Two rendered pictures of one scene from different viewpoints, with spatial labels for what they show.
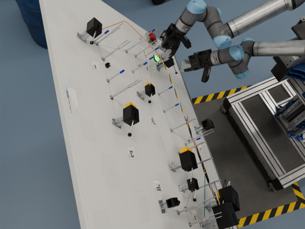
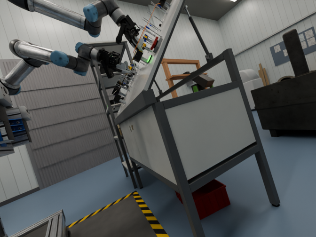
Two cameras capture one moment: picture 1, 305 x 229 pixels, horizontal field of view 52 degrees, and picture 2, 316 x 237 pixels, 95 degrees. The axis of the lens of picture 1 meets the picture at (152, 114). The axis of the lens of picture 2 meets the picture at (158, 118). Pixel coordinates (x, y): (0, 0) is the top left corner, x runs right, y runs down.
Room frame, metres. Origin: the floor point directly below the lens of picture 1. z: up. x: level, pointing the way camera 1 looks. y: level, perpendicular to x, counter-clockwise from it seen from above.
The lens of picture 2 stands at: (1.85, 0.01, 0.73)
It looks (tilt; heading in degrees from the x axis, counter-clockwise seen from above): 0 degrees down; 182
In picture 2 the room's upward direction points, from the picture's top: 18 degrees counter-clockwise
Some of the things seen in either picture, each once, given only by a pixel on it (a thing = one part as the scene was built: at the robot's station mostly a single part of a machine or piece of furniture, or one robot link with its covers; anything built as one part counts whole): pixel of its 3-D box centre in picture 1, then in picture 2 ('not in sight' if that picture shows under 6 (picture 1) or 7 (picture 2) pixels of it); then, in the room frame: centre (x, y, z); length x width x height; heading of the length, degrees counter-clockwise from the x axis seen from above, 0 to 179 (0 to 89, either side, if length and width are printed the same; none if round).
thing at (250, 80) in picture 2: not in sight; (248, 90); (-3.12, 2.99, 0.68); 0.69 x 0.62 x 1.36; 34
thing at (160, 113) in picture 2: not in sight; (173, 151); (0.55, 0.00, 0.40); 1.18 x 0.60 x 0.80; 26
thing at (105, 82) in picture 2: not in sight; (126, 114); (-0.24, -0.50, 0.92); 0.60 x 0.50 x 1.85; 26
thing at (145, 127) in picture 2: not in sight; (146, 143); (0.93, -0.14, 0.60); 0.55 x 0.03 x 0.39; 26
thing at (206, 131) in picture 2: not in sight; (168, 130); (0.55, 0.01, 0.60); 1.17 x 0.58 x 0.40; 26
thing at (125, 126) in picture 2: not in sight; (130, 140); (0.43, -0.38, 0.60); 0.55 x 0.02 x 0.39; 26
